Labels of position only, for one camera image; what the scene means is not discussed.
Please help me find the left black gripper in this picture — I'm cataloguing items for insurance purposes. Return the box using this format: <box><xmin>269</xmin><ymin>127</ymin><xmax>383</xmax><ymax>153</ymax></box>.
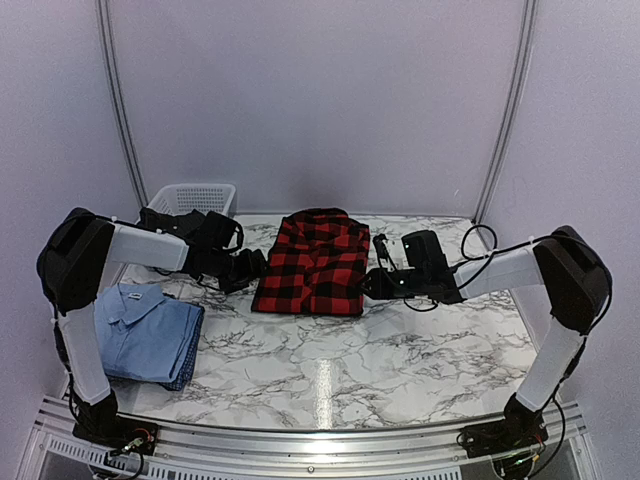
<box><xmin>209</xmin><ymin>248</ymin><xmax>273</xmax><ymax>294</ymax></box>

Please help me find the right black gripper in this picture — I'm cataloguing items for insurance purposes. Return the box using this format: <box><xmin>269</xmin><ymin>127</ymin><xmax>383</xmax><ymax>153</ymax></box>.
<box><xmin>354</xmin><ymin>268</ymin><xmax>428</xmax><ymax>301</ymax></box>

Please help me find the red black plaid shirt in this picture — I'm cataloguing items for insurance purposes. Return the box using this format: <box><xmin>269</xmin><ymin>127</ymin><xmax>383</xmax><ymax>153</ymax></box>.
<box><xmin>251</xmin><ymin>208</ymin><xmax>371</xmax><ymax>317</ymax></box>

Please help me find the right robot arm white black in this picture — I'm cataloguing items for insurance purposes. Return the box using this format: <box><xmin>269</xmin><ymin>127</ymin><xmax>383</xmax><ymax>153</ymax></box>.
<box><xmin>359</xmin><ymin>226</ymin><xmax>613</xmax><ymax>448</ymax></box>

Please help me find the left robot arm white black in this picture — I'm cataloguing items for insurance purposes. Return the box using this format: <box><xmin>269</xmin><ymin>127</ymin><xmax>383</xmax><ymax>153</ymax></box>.
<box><xmin>36</xmin><ymin>207</ymin><xmax>267</xmax><ymax>445</ymax></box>

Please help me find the black shirt in basket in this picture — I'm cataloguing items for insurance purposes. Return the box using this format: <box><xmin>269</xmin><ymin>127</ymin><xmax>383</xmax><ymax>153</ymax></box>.
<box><xmin>137</xmin><ymin>207</ymin><xmax>206</xmax><ymax>238</ymax></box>

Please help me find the white plastic basket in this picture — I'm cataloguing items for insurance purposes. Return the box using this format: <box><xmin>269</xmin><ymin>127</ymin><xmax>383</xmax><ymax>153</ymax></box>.
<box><xmin>147</xmin><ymin>183</ymin><xmax>236</xmax><ymax>217</ymax></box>

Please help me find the folded light blue shirt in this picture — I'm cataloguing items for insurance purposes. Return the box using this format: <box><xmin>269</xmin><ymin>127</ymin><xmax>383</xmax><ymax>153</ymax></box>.
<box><xmin>94</xmin><ymin>283</ymin><xmax>204</xmax><ymax>385</ymax></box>

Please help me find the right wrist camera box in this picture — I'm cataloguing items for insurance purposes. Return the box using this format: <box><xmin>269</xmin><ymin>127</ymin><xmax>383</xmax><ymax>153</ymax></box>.
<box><xmin>370</xmin><ymin>230</ymin><xmax>449</xmax><ymax>277</ymax></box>

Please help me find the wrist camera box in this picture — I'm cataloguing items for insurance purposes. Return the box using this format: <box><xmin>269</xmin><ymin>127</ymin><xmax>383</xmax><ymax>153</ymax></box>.
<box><xmin>370</xmin><ymin>230</ymin><xmax>449</xmax><ymax>277</ymax></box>
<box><xmin>195</xmin><ymin>211</ymin><xmax>244</xmax><ymax>254</ymax></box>

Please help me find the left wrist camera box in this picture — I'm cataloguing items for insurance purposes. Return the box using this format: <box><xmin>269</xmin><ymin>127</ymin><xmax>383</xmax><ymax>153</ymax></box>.
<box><xmin>195</xmin><ymin>211</ymin><xmax>244</xmax><ymax>254</ymax></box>

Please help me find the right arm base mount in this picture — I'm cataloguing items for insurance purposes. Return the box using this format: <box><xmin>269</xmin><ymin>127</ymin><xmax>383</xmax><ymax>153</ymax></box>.
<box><xmin>456</xmin><ymin>420</ymin><xmax>549</xmax><ymax>458</ymax></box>

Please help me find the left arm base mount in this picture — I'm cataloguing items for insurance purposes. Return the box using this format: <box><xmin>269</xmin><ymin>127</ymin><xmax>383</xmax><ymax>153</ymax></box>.
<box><xmin>73</xmin><ymin>416</ymin><xmax>159</xmax><ymax>455</ymax></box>

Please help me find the aluminium front rail frame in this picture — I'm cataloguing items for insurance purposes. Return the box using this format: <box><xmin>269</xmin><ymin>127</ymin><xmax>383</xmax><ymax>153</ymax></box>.
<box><xmin>14</xmin><ymin>394</ymin><xmax>601</xmax><ymax>480</ymax></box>

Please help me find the right aluminium corner post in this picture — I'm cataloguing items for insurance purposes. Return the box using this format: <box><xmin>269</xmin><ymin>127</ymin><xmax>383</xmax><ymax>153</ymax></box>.
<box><xmin>472</xmin><ymin>0</ymin><xmax>539</xmax><ymax>223</ymax></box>

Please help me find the aluminium corner post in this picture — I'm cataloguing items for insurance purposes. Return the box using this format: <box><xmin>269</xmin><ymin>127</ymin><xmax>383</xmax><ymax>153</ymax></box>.
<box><xmin>95</xmin><ymin>0</ymin><xmax>148</xmax><ymax>207</ymax></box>
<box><xmin>472</xmin><ymin>0</ymin><xmax>539</xmax><ymax>223</ymax></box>

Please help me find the left aluminium corner post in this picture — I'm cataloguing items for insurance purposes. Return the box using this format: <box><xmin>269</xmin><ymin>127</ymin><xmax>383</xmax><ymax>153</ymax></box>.
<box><xmin>95</xmin><ymin>0</ymin><xmax>148</xmax><ymax>207</ymax></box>

